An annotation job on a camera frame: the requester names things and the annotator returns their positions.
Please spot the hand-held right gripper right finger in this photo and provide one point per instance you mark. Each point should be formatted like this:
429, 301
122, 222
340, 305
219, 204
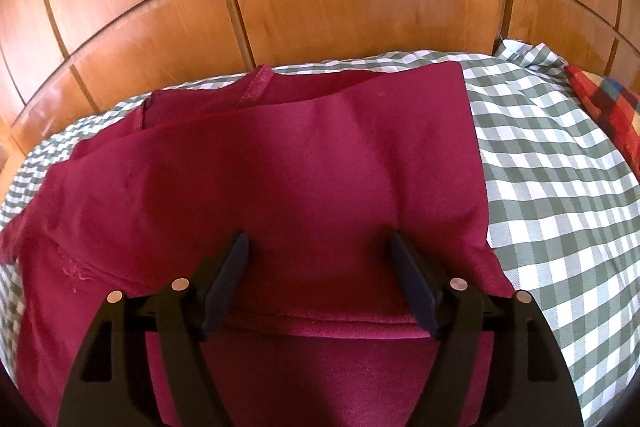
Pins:
412, 282

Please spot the green checked bed sheet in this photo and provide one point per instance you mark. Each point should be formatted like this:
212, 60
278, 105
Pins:
550, 207

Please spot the multicoloured checked pillow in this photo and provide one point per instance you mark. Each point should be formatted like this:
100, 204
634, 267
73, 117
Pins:
612, 107

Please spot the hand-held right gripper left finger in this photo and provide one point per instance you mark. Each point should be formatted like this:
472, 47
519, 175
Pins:
227, 277

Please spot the maroon t-shirt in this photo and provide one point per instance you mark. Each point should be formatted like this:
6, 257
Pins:
300, 167

